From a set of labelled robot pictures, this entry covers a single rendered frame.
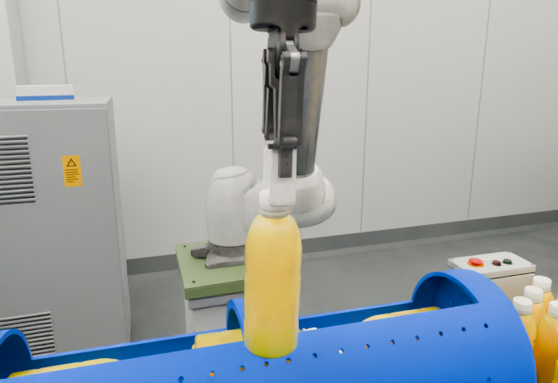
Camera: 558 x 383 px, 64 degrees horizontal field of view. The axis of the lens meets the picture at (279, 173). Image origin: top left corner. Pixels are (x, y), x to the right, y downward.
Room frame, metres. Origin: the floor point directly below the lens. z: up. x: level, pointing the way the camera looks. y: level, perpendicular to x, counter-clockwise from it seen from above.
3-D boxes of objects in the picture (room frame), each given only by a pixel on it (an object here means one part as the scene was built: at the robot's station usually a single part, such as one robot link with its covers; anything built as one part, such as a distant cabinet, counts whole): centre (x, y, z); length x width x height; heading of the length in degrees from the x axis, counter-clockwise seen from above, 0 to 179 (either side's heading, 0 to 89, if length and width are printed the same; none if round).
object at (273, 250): (0.52, 0.01, 1.35); 0.07 x 0.07 x 0.19
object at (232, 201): (1.31, 0.13, 1.21); 0.18 x 0.16 x 0.22; 100
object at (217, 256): (1.31, 0.16, 1.07); 0.22 x 0.18 x 0.06; 101
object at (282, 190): (0.51, 0.00, 1.49); 0.03 x 0.01 x 0.07; 101
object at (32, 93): (2.17, 1.11, 1.48); 0.24 x 0.12 x 0.08; 115
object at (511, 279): (1.12, -0.57, 1.05); 0.20 x 0.10 x 0.10; 105
